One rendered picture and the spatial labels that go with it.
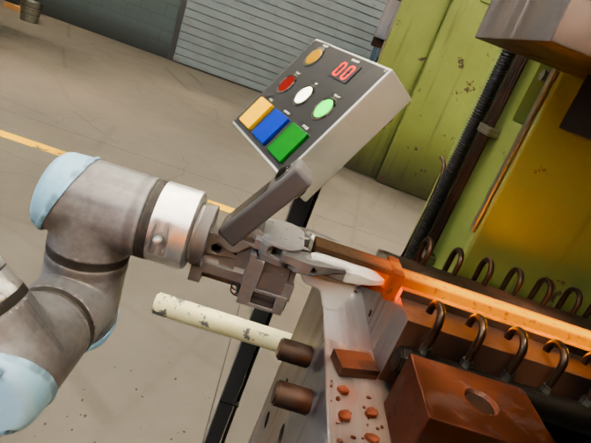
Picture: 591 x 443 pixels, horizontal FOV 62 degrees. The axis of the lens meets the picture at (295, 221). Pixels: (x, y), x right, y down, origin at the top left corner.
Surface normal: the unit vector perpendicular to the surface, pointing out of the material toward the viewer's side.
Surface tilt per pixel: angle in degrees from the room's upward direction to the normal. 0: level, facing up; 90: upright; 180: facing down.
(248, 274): 90
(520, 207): 90
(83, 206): 77
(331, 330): 0
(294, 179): 91
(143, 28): 90
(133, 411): 0
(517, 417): 0
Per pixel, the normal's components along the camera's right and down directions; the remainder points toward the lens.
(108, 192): 0.18, -0.29
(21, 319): 0.86, -0.28
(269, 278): -0.04, 0.37
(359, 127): 0.37, 0.46
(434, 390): 0.33, -0.88
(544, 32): -0.94, -0.32
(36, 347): 0.79, -0.51
